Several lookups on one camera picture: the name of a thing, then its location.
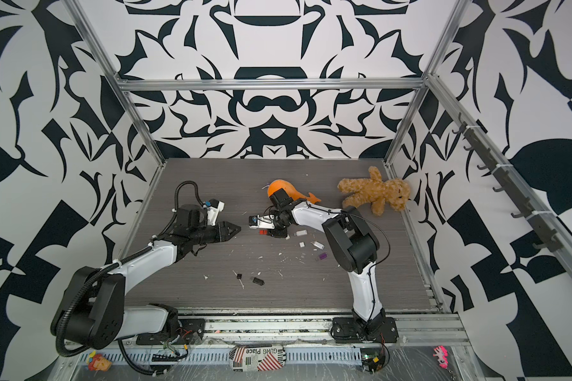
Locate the orange plush whale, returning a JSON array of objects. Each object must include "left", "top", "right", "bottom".
[{"left": 268, "top": 179, "right": 321, "bottom": 204}]

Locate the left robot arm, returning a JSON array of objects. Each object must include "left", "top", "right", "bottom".
[{"left": 50, "top": 181, "right": 242, "bottom": 357}]

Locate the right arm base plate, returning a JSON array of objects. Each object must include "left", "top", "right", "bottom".
[{"left": 329, "top": 315, "right": 400, "bottom": 344}]

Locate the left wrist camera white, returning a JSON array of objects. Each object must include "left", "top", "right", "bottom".
[{"left": 203, "top": 198, "right": 225, "bottom": 226}]

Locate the small electronics board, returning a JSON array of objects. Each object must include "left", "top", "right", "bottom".
[{"left": 361, "top": 347, "right": 391, "bottom": 374}]

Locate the red yellow toy figure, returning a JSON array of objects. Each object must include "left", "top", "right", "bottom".
[{"left": 87, "top": 352, "right": 112, "bottom": 371}]

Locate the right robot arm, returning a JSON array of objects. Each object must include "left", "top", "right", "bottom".
[{"left": 269, "top": 189, "right": 385, "bottom": 341}]

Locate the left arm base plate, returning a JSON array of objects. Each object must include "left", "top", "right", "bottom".
[{"left": 136, "top": 318, "right": 206, "bottom": 345}]

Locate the black wall hook rack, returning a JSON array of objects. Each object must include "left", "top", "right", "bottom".
[{"left": 454, "top": 122, "right": 563, "bottom": 252}]

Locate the brown teddy bear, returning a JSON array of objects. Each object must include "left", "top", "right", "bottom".
[{"left": 338, "top": 166, "right": 411, "bottom": 217}]

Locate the pink toy figure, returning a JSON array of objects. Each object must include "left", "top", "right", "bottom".
[{"left": 433, "top": 345, "right": 449, "bottom": 369}]

